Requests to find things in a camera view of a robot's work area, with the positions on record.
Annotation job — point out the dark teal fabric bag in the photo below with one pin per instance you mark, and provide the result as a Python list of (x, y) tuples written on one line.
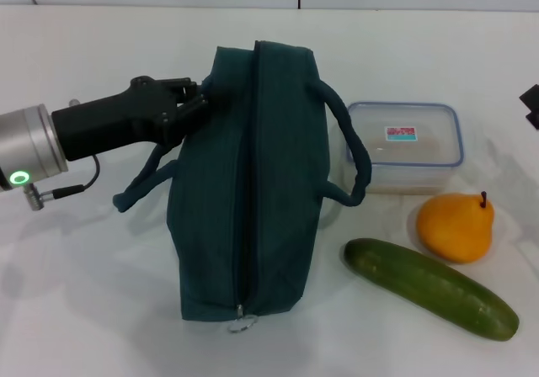
[(261, 183)]

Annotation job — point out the green cucumber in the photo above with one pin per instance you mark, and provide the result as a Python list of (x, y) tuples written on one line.
[(429, 286)]

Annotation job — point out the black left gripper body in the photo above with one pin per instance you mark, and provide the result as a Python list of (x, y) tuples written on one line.
[(109, 122)]

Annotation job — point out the clear container with blue lid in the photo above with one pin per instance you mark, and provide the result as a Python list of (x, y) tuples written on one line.
[(433, 154)]

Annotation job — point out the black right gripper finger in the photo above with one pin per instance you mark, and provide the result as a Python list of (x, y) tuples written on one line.
[(531, 96), (534, 121)]

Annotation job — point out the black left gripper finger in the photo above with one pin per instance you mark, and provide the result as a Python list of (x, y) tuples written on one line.
[(185, 116), (183, 87)]

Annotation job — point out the orange pear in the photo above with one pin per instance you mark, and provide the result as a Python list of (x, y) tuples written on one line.
[(455, 229)]

